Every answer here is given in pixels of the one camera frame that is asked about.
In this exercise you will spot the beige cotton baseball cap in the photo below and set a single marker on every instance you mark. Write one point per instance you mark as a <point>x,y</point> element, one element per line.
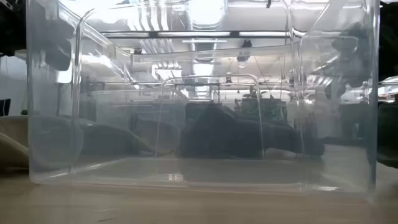
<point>12,146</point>

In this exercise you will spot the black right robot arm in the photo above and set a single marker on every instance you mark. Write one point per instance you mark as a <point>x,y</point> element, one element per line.
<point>389,37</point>

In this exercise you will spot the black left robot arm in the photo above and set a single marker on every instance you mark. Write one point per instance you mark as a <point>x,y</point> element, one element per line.
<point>12,28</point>

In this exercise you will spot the small green plant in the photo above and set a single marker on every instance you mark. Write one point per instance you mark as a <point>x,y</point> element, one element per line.
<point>24,112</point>

